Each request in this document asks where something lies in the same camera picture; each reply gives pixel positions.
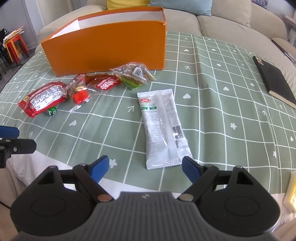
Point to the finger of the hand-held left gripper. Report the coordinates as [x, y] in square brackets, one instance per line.
[20, 146]
[9, 132]

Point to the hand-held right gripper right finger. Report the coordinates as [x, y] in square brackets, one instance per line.
[190, 168]

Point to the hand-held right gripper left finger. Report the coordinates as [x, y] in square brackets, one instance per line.
[99, 166]

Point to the small green snack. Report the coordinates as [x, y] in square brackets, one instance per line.
[52, 111]

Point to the red packet with white label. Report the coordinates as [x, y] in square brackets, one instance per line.
[44, 98]

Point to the long white snack packet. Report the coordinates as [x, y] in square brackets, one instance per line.
[159, 129]

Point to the clear packet with red end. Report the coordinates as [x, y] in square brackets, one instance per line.
[79, 95]

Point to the red spicy strip packet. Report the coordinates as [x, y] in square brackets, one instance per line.
[105, 83]

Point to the clear brown and green packet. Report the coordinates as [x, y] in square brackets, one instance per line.
[133, 74]

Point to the orange cardboard box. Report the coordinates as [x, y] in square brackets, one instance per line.
[104, 46]

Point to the yellow plastic stool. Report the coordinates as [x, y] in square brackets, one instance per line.
[11, 49]

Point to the black dining chair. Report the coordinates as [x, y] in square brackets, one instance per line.
[2, 46]

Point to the red plastic stool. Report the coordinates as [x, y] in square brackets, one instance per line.
[17, 38]

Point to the pale cloth bundle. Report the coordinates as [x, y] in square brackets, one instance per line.
[13, 33]

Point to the black notebook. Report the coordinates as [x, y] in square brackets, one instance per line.
[275, 78]

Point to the beige sofa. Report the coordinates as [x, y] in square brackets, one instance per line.
[231, 25]

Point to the blue pillow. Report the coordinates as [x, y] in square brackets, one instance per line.
[185, 7]

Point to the beige pillow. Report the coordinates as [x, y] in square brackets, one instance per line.
[231, 11]

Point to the yellow pillow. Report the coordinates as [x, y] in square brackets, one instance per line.
[124, 3]

